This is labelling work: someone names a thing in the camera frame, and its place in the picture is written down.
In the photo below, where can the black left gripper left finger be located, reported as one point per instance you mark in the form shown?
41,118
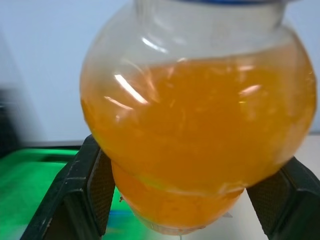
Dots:
75,195

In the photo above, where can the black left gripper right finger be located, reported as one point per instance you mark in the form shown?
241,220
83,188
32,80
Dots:
287,200

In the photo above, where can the orange juice bottle blue cap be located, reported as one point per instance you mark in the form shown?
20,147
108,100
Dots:
200,130

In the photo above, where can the green plastic basket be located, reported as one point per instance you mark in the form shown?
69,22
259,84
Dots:
30,190

